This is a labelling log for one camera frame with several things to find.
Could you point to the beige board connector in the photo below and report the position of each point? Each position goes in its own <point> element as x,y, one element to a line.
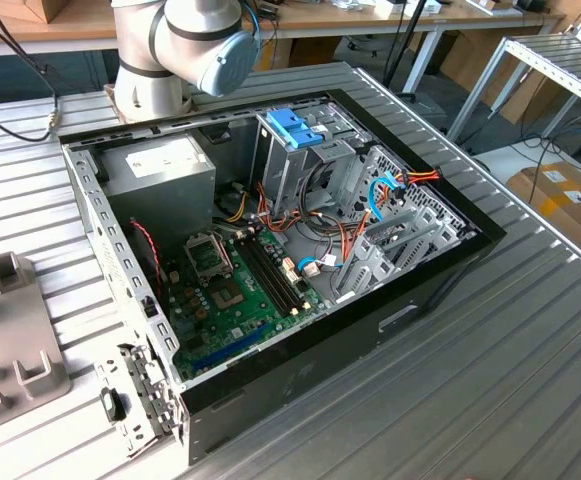
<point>291,270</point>

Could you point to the metal optical drive cage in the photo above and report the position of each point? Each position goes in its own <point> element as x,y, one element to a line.
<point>290,170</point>

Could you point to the black RAM slot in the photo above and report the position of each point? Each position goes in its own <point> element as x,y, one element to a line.
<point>265,275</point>
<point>277,270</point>

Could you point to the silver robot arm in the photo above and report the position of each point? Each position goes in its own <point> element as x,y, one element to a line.
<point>145,65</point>

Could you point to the aluminium frame slat table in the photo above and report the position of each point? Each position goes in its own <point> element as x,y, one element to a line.
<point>545,60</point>

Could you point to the black case fan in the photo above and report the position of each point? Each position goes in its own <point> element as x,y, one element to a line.
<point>142,260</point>

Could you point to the open black PC case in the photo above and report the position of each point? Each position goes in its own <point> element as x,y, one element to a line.
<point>320,360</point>

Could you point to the brown wooden crate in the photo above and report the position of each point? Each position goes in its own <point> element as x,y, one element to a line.
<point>50,10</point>

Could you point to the grey parts rack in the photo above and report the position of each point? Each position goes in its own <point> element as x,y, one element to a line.
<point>10,325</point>

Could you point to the labelled cardboard box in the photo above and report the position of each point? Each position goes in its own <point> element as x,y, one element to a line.
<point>560,210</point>

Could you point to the black case lock latch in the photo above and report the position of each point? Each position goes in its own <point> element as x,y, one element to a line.
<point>112,405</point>

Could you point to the blue expansion slot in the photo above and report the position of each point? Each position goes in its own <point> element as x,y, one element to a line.
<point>230,350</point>

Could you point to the green motherboard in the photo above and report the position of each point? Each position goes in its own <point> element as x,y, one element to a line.
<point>230,325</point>

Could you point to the metal disk bay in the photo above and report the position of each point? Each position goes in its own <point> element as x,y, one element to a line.
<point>372,272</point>

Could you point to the grey power supply unit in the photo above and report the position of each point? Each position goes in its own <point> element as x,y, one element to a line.
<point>160,200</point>

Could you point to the blue plastic bay latch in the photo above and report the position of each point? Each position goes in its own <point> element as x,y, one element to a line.
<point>290,127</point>

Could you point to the black stand pole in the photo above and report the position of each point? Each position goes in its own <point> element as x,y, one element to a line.
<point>410,30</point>

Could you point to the wooden desk white frame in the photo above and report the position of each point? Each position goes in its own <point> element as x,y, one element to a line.
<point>470,15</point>
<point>85,27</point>

